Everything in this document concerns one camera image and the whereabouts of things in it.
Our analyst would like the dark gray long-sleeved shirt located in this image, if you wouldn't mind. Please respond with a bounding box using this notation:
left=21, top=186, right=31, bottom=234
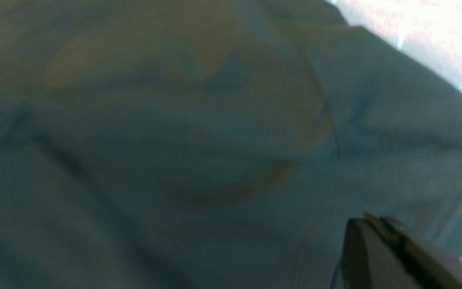
left=0, top=0, right=462, bottom=289

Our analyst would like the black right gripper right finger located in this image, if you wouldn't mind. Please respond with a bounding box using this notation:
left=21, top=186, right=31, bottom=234
left=364, top=214, right=462, bottom=289

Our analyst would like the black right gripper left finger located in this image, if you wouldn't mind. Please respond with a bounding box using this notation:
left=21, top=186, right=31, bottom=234
left=341, top=218, right=420, bottom=289

